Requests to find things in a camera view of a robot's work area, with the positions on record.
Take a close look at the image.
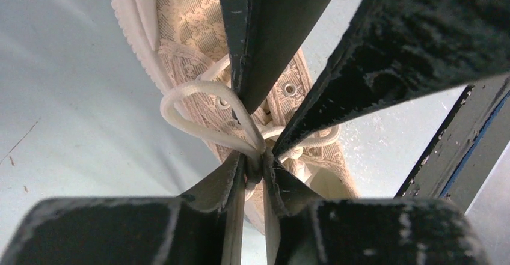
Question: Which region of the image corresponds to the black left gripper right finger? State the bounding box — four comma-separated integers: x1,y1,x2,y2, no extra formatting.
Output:
262,152,490,264

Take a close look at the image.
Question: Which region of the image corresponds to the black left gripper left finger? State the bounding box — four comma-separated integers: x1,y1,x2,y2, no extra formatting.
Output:
1,153,246,264

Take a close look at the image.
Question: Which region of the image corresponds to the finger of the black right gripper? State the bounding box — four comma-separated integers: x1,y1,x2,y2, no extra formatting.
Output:
272,0,509,156
220,0,331,114

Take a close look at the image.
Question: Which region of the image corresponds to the beige sneaker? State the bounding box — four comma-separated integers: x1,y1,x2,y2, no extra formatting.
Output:
111,0,360,234

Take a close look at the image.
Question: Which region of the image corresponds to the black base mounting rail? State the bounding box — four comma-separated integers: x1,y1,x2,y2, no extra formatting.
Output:
395,75,509,211

